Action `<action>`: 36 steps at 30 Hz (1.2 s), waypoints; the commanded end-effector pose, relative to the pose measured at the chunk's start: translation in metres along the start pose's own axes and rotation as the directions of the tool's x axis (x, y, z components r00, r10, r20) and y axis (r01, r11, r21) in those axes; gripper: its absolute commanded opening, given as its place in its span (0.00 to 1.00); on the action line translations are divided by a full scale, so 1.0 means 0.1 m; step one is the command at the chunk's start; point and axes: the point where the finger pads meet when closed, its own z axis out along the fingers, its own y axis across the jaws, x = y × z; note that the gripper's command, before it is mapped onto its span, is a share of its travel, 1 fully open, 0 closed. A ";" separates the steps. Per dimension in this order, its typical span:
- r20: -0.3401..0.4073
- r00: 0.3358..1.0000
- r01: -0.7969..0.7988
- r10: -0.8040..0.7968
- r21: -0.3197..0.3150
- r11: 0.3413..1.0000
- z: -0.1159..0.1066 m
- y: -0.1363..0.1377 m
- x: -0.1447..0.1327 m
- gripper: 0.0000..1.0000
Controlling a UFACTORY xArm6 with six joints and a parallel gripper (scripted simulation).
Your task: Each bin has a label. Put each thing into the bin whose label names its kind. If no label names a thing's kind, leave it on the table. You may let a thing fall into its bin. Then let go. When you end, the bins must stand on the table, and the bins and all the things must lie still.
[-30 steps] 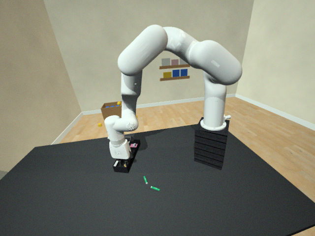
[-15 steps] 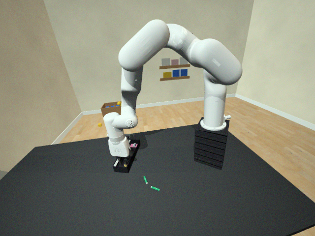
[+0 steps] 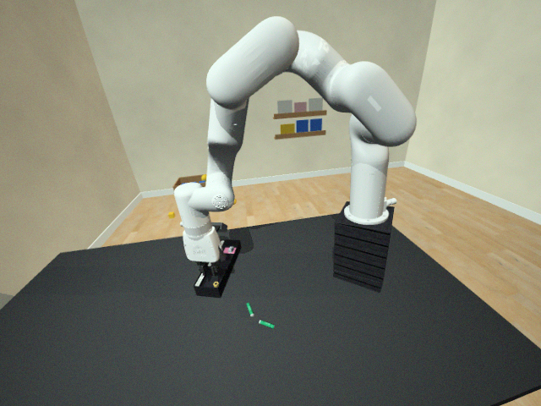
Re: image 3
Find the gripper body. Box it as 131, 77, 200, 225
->
183, 226, 222, 262

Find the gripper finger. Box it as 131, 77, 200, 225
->
196, 261, 209, 276
211, 246, 227, 277

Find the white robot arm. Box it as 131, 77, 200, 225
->
174, 16, 417, 236

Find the dark grey rack of bins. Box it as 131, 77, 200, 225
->
194, 239, 242, 298

